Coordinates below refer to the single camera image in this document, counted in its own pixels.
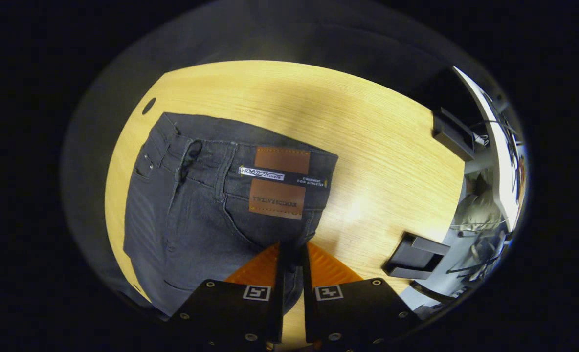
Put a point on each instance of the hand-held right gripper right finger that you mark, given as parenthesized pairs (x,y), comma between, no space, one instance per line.
(309,303)

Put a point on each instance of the dark grey jeans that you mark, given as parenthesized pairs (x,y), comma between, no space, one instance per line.
(196,220)

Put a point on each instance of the black table bracket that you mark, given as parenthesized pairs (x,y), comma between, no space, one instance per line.
(411,256)
(453,134)

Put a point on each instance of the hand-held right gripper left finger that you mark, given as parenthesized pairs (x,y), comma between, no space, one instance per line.
(278,293)

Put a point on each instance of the white desk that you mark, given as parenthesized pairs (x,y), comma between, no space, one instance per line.
(497,146)

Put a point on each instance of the grey chair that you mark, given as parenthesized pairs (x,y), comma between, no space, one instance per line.
(478,212)

